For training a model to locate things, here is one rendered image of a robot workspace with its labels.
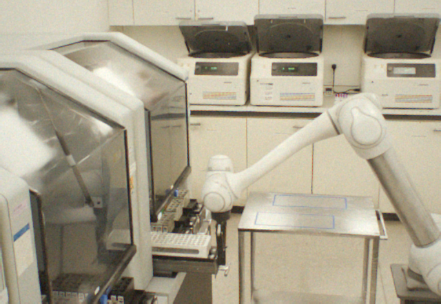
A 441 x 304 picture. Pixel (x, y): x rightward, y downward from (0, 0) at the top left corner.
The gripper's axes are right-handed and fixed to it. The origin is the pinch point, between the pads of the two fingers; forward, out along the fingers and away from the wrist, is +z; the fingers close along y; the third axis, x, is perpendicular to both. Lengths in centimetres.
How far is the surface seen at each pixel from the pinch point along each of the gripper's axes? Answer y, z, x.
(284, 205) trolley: -52, -2, 21
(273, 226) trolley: -27.1, -2.0, 18.3
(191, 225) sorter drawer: -24.8, -1.4, -17.8
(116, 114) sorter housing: 32, -64, -28
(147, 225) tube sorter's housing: 12.7, -17.7, -25.8
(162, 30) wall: -292, -63, -101
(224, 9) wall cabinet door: -258, -83, -40
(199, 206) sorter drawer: -46.3, -1.8, -18.5
